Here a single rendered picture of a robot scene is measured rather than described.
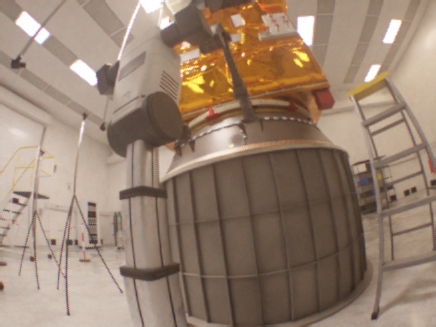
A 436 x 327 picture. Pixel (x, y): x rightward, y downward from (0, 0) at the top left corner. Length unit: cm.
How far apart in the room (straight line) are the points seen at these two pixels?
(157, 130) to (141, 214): 22
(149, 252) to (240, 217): 79
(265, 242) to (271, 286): 29
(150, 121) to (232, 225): 86
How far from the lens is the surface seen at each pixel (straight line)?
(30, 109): 849
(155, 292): 49
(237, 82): 108
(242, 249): 119
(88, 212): 837
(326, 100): 188
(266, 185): 119
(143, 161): 52
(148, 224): 48
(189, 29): 67
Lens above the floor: 75
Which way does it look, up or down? 18 degrees up
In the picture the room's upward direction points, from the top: 7 degrees counter-clockwise
